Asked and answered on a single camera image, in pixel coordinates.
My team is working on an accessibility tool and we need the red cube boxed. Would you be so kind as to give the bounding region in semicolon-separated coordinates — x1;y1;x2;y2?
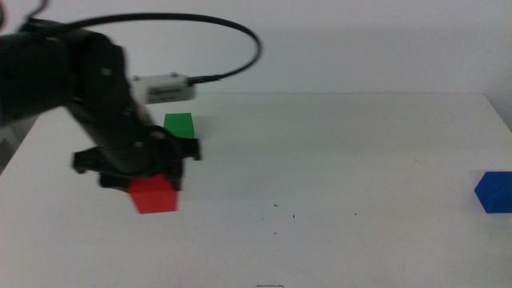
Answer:
127;174;179;215

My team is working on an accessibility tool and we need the green cube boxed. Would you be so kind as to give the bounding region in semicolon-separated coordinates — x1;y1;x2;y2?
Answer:
162;112;196;140

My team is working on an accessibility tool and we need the blue cube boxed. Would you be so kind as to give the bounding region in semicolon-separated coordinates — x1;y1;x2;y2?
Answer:
473;170;512;214

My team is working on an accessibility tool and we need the black camera cable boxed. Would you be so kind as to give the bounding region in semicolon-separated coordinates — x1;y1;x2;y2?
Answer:
18;0;263;85

